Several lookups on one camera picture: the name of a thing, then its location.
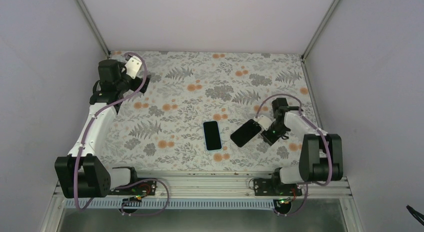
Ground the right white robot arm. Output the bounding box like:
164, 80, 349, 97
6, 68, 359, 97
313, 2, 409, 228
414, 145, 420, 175
260, 97, 343, 196

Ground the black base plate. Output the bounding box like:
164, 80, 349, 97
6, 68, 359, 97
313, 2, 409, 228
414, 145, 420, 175
109, 180, 157, 197
253, 178, 303, 197

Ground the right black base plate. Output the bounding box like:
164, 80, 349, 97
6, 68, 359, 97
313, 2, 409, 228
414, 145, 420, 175
253, 178, 303, 197

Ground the black phone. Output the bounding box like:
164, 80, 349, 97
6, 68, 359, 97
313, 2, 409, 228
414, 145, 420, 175
230, 119, 262, 148

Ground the perforated grey cable tray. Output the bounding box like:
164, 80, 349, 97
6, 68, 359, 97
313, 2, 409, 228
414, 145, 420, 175
64, 198, 275, 210

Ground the floral patterned table mat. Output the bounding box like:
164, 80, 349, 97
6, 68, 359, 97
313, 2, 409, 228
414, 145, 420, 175
100, 51, 316, 172

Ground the wrist white camera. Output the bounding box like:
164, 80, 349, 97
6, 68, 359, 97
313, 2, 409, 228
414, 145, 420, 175
256, 115, 273, 130
124, 56, 143, 79

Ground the black object at corner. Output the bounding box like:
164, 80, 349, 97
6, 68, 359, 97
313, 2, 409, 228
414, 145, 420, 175
406, 205, 424, 226

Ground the aluminium front rail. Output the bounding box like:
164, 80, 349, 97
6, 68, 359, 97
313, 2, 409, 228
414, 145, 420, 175
52, 172, 353, 200

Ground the phone in light blue case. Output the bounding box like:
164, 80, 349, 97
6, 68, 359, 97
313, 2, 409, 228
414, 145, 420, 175
202, 121, 223, 151

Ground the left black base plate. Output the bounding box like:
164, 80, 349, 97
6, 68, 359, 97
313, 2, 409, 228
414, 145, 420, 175
109, 180, 157, 197

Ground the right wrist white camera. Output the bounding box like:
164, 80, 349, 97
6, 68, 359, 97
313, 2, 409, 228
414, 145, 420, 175
256, 115, 273, 130

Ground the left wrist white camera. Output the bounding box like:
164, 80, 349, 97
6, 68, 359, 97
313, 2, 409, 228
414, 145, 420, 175
124, 56, 143, 79

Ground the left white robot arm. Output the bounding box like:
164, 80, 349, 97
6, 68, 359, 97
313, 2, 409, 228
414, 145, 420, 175
54, 55, 150, 199

